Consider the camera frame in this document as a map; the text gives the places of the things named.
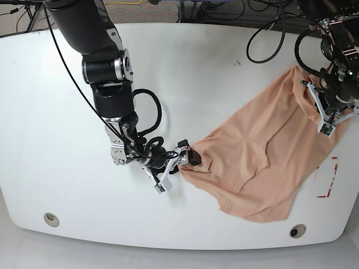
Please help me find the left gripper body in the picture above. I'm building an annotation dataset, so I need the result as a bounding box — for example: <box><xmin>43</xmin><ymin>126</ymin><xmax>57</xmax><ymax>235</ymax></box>
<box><xmin>301</xmin><ymin>80</ymin><xmax>358</xmax><ymax>126</ymax></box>

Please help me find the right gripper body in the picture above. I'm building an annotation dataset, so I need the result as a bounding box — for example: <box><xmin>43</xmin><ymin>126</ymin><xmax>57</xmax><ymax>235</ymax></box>
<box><xmin>142</xmin><ymin>139</ymin><xmax>191</xmax><ymax>185</ymax></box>

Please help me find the peach orange t-shirt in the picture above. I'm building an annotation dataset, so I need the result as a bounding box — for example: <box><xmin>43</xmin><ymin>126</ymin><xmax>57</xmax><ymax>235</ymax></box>
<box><xmin>180</xmin><ymin>66</ymin><xmax>344</xmax><ymax>222</ymax></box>

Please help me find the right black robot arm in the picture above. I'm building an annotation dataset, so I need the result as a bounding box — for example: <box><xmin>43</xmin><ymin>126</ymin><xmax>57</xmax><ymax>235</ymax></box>
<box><xmin>43</xmin><ymin>0</ymin><xmax>201</xmax><ymax>192</ymax></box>

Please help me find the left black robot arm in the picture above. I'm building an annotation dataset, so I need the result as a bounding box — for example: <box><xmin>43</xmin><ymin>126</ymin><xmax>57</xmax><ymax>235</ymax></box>
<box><xmin>294</xmin><ymin>1</ymin><xmax>358</xmax><ymax>129</ymax></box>

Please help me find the red tape rectangle marking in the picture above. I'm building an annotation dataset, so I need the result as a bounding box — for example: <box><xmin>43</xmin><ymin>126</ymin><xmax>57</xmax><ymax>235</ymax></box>
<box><xmin>313</xmin><ymin>156</ymin><xmax>339</xmax><ymax>198</ymax></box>

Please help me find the black tripod stand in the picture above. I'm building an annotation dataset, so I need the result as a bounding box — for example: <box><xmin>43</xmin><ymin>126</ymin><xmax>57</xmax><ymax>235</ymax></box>
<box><xmin>0</xmin><ymin>0</ymin><xmax>51</xmax><ymax>33</ymax></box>

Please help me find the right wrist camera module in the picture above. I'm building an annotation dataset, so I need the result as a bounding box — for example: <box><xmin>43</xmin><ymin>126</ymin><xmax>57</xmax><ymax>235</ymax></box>
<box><xmin>154</xmin><ymin>178</ymin><xmax>173</xmax><ymax>194</ymax></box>

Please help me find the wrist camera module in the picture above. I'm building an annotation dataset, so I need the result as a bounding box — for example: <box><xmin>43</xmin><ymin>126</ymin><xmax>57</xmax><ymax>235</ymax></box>
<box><xmin>317</xmin><ymin>121</ymin><xmax>335</xmax><ymax>138</ymax></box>
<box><xmin>154</xmin><ymin>178</ymin><xmax>173</xmax><ymax>194</ymax></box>

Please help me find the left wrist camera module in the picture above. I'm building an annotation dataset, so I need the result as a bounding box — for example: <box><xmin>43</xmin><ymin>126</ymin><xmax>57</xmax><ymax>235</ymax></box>
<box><xmin>317</xmin><ymin>121</ymin><xmax>335</xmax><ymax>138</ymax></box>

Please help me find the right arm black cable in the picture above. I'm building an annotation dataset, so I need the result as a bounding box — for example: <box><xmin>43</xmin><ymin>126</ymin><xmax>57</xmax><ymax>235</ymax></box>
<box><xmin>42</xmin><ymin>0</ymin><xmax>174</xmax><ymax>169</ymax></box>

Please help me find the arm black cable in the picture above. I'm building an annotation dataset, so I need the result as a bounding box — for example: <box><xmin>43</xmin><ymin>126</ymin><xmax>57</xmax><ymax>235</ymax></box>
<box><xmin>42</xmin><ymin>0</ymin><xmax>174</xmax><ymax>169</ymax></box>
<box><xmin>246</xmin><ymin>0</ymin><xmax>332</xmax><ymax>78</ymax></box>

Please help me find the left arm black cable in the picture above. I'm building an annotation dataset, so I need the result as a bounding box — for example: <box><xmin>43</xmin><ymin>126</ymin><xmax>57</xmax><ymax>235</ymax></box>
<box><xmin>246</xmin><ymin>0</ymin><xmax>332</xmax><ymax>78</ymax></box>

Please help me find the left table cable grommet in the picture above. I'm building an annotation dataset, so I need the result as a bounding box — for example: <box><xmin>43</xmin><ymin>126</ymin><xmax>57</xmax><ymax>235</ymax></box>
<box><xmin>44</xmin><ymin>213</ymin><xmax>59</xmax><ymax>228</ymax></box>

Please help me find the table cable grommet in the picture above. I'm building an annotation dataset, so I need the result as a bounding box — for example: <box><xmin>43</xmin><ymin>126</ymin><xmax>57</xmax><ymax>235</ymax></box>
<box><xmin>44</xmin><ymin>213</ymin><xmax>59</xmax><ymax>228</ymax></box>
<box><xmin>289</xmin><ymin>224</ymin><xmax>306</xmax><ymax>239</ymax></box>

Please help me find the right table cable grommet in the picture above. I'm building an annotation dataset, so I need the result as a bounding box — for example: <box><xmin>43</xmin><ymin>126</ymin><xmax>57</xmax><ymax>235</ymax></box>
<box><xmin>289</xmin><ymin>224</ymin><xmax>306</xmax><ymax>239</ymax></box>

